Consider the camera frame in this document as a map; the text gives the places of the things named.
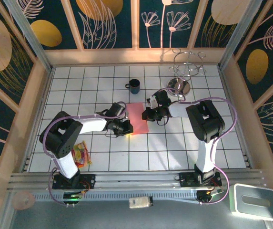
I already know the pink cloth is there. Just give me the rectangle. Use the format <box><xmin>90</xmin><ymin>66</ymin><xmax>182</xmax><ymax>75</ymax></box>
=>
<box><xmin>126</xmin><ymin>102</ymin><xmax>150</xmax><ymax>135</ymax></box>

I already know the dark blue mug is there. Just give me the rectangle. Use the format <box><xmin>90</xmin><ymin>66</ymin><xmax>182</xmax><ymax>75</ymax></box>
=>
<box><xmin>125</xmin><ymin>79</ymin><xmax>141</xmax><ymax>94</ymax></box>

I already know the chrome mug tree stand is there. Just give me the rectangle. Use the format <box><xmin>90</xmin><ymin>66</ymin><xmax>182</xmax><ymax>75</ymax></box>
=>
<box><xmin>166</xmin><ymin>48</ymin><xmax>207</xmax><ymax>98</ymax></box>

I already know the colourful snack packet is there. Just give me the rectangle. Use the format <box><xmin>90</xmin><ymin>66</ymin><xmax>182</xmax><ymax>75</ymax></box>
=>
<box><xmin>71</xmin><ymin>140</ymin><xmax>92</xmax><ymax>169</ymax></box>

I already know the small white box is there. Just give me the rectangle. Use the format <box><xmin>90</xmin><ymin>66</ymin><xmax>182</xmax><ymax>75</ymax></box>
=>
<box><xmin>128</xmin><ymin>196</ymin><xmax>154</xmax><ymax>209</ymax></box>

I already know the left control board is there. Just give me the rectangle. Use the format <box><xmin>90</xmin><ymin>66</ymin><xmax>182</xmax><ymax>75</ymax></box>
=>
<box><xmin>63</xmin><ymin>190</ymin><xmax>83</xmax><ymax>206</ymax></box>

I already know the control board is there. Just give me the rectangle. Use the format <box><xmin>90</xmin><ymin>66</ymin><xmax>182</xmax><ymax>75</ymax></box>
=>
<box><xmin>63</xmin><ymin>190</ymin><xmax>83</xmax><ymax>206</ymax></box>
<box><xmin>196</xmin><ymin>187</ymin><xmax>224</xmax><ymax>203</ymax></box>

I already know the right control board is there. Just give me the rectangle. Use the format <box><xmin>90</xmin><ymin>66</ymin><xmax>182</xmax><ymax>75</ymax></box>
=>
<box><xmin>196</xmin><ymin>187</ymin><xmax>224</xmax><ymax>203</ymax></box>

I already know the round wooden disc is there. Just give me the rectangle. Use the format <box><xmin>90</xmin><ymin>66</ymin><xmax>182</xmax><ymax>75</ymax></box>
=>
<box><xmin>11</xmin><ymin>192</ymin><xmax>36</xmax><ymax>210</ymax></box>

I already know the aluminium mounting rail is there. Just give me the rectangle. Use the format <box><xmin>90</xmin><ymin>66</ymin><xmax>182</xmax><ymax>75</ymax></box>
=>
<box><xmin>6</xmin><ymin>168</ymin><xmax>268</xmax><ymax>191</ymax></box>

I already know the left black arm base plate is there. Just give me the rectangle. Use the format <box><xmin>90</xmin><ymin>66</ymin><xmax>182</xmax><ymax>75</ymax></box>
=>
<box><xmin>52</xmin><ymin>173</ymin><xmax>96</xmax><ymax>190</ymax></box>

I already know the grey slotted cable duct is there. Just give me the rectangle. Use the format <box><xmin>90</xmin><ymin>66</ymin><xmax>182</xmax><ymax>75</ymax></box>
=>
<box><xmin>32</xmin><ymin>190</ymin><xmax>199</xmax><ymax>202</ymax></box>

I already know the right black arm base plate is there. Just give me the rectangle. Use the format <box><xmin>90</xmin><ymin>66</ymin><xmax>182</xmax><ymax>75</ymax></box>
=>
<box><xmin>179</xmin><ymin>170</ymin><xmax>222</xmax><ymax>189</ymax></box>

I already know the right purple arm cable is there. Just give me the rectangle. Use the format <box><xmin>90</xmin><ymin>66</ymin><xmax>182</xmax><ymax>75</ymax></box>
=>
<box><xmin>154</xmin><ymin>88</ymin><xmax>237</xmax><ymax>206</ymax></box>

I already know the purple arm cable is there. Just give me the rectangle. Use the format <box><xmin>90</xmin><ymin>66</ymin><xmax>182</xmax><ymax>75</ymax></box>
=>
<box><xmin>154</xmin><ymin>88</ymin><xmax>237</xmax><ymax>206</ymax></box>
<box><xmin>42</xmin><ymin>101</ymin><xmax>129</xmax><ymax>206</ymax></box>

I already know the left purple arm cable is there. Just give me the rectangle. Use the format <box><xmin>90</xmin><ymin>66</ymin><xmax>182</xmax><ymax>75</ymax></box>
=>
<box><xmin>42</xmin><ymin>101</ymin><xmax>129</xmax><ymax>206</ymax></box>

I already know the aluminium frame post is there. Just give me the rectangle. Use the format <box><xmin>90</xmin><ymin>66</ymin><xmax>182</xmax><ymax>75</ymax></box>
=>
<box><xmin>4</xmin><ymin>0</ymin><xmax>54</xmax><ymax>71</ymax></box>
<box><xmin>218</xmin><ymin>0</ymin><xmax>263</xmax><ymax>70</ymax></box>

